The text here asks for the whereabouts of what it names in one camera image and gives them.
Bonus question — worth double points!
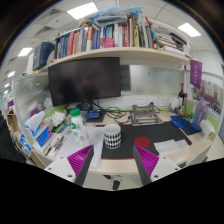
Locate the blue tissue box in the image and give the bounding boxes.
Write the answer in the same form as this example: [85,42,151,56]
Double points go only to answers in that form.
[24,110,54,148]

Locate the white printed paper sheet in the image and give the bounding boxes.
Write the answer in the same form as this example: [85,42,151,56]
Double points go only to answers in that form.
[54,126,106,168]

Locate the dark wine bottle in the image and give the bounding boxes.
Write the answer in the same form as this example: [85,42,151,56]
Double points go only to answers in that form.
[178,83,186,108]

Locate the white shelf with books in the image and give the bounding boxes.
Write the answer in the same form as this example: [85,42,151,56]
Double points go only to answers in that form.
[31,6,193,73]

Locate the group photo poster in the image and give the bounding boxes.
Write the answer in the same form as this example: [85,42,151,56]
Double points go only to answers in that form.
[196,79,224,114]

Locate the white folded paper napkin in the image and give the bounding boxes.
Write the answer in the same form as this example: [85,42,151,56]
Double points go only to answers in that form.
[153,138,190,156]

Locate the black computer monitor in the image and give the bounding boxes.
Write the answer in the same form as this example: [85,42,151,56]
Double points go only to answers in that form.
[47,56,122,113]

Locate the white tissue pack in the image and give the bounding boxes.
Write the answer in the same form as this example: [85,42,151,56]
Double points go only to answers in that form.
[199,119,216,139]

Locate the black tangled cables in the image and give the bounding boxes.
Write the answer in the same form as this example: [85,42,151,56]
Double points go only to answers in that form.
[96,105,133,125]

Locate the small blue box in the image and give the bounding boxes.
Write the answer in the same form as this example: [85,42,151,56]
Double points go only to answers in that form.
[87,109,102,122]

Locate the white green-capped drink bottle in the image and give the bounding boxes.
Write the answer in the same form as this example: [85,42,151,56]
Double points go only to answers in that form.
[69,107,90,148]

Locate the black red-edged desk mat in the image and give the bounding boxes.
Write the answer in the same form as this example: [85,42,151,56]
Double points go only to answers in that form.
[94,120,193,160]

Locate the white plastic jar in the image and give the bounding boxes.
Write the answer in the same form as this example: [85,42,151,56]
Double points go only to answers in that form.
[169,99,181,113]

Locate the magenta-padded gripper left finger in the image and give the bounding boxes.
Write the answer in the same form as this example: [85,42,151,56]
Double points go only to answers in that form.
[44,144,95,187]

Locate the ceiling light panels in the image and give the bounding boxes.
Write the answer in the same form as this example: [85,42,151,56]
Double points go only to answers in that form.
[3,2,202,91]

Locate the translucent purple water bottle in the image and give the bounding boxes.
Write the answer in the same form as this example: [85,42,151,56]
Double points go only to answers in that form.
[191,99,209,132]

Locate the purple hanging banner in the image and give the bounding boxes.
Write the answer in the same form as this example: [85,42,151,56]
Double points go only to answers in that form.
[189,59,204,90]

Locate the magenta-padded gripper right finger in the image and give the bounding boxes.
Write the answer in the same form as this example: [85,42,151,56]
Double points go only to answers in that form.
[132,144,182,187]

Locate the coiled blue cable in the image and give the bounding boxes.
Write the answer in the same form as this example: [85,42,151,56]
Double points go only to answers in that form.
[170,115,189,129]

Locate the grey metal laptop stand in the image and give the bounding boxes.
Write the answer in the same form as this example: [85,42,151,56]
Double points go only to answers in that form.
[129,102,164,127]

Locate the black white diamond-pattern mug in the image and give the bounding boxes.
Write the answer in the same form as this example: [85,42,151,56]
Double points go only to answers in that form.
[103,123,122,150]

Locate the flat round red coaster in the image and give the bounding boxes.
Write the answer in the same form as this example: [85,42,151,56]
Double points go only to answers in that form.
[133,135,152,149]

